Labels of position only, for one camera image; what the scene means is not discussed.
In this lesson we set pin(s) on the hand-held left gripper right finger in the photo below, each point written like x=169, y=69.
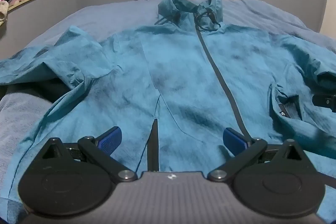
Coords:
x=233, y=141

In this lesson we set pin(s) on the teal zip-up jacket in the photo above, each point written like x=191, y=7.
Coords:
x=183, y=69

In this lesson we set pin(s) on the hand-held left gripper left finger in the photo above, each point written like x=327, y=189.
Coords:
x=111, y=138

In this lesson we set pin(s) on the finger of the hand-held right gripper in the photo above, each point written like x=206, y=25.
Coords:
x=324, y=101

